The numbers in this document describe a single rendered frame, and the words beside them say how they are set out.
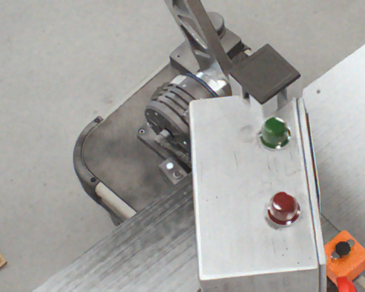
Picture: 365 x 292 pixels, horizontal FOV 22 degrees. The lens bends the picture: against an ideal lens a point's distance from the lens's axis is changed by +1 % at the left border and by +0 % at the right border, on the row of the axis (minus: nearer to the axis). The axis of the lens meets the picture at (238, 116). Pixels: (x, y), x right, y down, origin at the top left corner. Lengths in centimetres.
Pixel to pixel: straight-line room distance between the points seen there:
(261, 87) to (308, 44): 191
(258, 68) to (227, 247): 16
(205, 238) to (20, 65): 208
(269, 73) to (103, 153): 150
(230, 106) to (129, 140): 148
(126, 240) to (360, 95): 45
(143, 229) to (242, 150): 72
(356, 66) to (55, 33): 139
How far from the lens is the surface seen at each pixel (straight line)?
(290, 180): 77
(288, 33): 272
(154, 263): 146
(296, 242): 74
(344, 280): 88
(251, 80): 79
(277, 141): 77
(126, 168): 224
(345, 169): 152
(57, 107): 268
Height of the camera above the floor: 215
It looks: 57 degrees down
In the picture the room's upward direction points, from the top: 8 degrees counter-clockwise
